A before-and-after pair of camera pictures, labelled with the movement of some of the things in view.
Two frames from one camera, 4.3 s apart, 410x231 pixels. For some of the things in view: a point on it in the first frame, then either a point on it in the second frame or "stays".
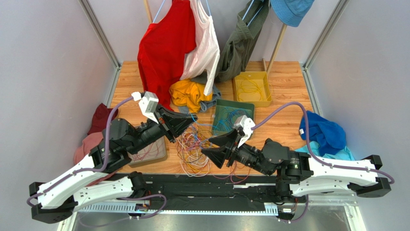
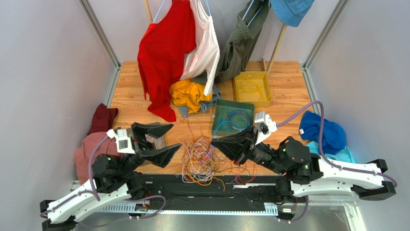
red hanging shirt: (162, 48) stays
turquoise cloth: (343, 153) stays
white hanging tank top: (202, 57) stays
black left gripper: (173, 123) to (161, 157)
